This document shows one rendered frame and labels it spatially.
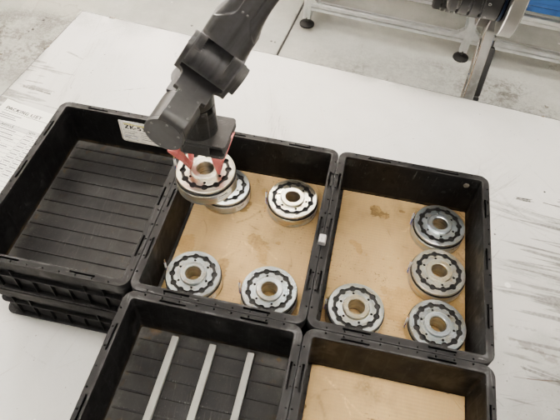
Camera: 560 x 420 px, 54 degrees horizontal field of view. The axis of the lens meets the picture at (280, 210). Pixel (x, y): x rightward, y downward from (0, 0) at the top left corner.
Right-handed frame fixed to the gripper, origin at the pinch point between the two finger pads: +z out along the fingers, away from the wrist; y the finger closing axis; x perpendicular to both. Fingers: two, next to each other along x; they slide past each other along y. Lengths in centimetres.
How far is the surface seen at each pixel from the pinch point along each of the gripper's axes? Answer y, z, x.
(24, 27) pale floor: -157, 107, 153
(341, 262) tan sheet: 25.5, 21.9, -0.3
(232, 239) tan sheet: 3.4, 21.4, -0.3
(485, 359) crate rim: 50, 12, -18
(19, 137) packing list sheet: -61, 34, 25
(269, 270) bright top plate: 12.8, 18.1, -7.2
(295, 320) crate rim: 20.0, 11.0, -19.1
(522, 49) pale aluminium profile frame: 93, 101, 187
